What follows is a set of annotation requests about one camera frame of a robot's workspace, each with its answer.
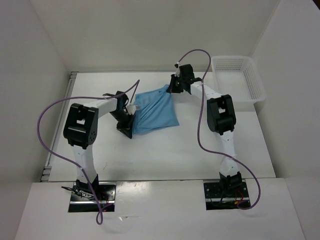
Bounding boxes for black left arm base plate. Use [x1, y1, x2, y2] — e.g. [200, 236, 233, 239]
[62, 181, 117, 213]

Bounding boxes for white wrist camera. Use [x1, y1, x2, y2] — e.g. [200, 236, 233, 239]
[174, 61, 180, 77]
[126, 104, 140, 115]

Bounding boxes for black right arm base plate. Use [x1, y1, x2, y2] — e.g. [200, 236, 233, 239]
[203, 180, 251, 211]

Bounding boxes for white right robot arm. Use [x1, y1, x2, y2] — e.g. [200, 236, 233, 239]
[167, 63, 242, 198]

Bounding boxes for light blue mesh shorts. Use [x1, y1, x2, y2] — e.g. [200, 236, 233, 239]
[132, 84, 180, 135]

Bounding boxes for aluminium table edge rail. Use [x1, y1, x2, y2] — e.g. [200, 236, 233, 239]
[40, 71, 78, 183]

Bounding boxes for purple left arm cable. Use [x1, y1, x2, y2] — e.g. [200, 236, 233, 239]
[36, 79, 141, 225]

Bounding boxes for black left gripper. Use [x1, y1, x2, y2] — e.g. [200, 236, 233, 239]
[109, 110, 135, 139]

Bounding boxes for white perforated plastic basket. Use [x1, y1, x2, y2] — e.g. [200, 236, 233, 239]
[211, 55, 266, 104]

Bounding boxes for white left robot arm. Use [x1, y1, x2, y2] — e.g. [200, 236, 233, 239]
[63, 91, 135, 200]

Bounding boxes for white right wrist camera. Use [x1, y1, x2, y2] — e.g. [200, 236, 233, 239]
[174, 61, 180, 77]

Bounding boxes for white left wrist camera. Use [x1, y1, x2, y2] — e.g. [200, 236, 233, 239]
[126, 104, 140, 115]

